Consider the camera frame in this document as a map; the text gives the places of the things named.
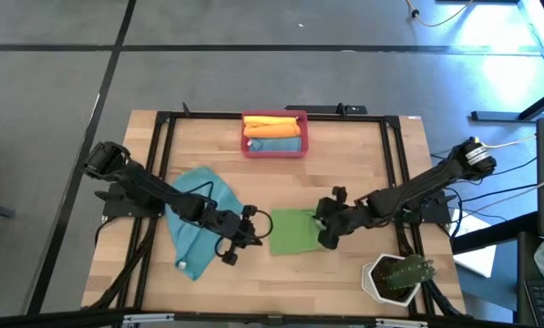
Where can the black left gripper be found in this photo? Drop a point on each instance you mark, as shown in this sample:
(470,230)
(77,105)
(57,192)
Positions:
(228,223)

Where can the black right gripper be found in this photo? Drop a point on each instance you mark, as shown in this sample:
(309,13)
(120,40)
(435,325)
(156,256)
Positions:
(349,218)

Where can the green microfiber towel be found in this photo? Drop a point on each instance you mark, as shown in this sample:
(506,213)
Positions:
(292,232)

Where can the blue microfiber towel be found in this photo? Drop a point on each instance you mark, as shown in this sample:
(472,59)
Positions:
(189,246)
(276,145)

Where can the orange microfiber towel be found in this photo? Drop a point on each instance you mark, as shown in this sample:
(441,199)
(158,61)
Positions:
(271,131)

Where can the yellow microfiber towel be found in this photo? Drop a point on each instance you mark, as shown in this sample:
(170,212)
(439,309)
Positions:
(271,120)

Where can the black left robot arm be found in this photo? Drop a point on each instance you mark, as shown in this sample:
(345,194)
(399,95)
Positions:
(162,196)

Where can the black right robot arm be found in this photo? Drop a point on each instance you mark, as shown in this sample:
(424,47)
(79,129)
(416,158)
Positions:
(417,189)

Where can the red plastic basket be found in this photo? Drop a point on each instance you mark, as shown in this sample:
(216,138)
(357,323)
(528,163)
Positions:
(244,152)

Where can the white hexagonal plant pot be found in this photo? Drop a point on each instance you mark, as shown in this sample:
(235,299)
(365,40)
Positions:
(372,291)

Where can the green cactus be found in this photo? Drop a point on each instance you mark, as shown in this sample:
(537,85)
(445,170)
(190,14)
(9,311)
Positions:
(408,273)

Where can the white paper sheet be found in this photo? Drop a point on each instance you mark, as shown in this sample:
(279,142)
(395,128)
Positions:
(476,255)

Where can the yellow power plug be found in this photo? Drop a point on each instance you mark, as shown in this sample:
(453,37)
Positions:
(475,139)

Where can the black desk leg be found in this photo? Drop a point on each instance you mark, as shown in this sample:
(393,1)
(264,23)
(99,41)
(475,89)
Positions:
(495,116)

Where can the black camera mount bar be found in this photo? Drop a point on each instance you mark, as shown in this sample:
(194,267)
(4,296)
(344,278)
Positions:
(326,109)

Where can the silver frame bracket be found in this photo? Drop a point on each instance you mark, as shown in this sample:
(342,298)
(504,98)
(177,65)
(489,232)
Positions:
(148,318)
(401,323)

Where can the black aluminium table frame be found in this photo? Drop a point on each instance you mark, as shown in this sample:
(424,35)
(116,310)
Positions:
(163,116)

